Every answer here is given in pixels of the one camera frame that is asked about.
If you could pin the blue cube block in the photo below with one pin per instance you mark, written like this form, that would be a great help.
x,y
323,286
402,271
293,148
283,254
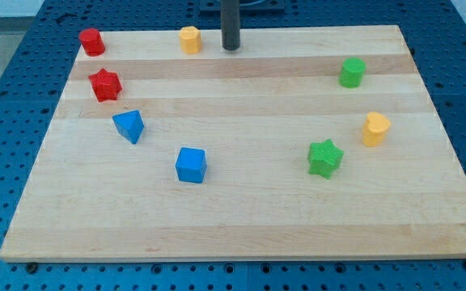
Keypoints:
x,y
191,165

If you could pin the red star block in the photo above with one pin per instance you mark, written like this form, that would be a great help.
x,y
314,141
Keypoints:
x,y
106,85

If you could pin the yellow hexagon block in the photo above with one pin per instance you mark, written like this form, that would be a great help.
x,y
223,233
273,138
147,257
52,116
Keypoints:
x,y
190,40

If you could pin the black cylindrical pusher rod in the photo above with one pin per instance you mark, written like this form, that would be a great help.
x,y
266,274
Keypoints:
x,y
230,24

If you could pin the green star block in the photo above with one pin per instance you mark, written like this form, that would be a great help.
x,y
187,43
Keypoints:
x,y
324,158

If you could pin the red cylinder block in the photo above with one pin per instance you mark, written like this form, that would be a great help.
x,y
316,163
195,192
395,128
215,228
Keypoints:
x,y
92,42

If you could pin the light wooden board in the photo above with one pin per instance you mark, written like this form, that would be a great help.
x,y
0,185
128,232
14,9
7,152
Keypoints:
x,y
92,196

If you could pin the blue triangle block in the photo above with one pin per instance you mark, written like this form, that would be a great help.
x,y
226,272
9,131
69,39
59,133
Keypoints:
x,y
129,125

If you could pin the green cylinder block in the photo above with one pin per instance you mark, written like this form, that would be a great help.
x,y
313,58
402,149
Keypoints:
x,y
352,72

